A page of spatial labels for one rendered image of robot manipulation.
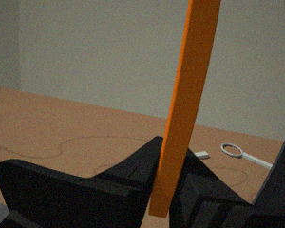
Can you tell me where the grey ring with straight handle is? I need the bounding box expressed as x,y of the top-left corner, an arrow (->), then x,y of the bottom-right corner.
195,152 -> 210,160
221,143 -> 272,170

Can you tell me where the orange bar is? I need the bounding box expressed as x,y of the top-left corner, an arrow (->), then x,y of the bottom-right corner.
149,0 -> 221,218

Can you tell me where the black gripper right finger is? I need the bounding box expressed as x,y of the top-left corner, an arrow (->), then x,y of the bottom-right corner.
168,148 -> 285,228

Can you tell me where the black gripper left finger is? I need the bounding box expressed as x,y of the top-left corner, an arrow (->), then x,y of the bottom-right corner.
0,136 -> 164,228

